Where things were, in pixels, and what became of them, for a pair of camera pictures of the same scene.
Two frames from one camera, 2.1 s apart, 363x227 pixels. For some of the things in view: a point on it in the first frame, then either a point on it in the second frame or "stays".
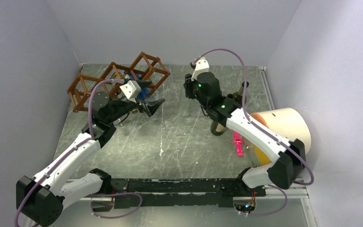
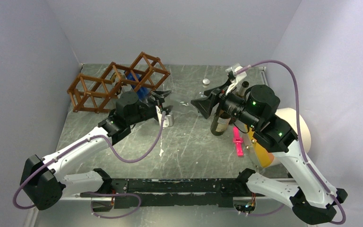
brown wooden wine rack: x=151 y=71 stays
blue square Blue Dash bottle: x=143 y=92 stays
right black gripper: x=188 y=84 to x=206 y=104
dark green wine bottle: x=217 y=128 stays
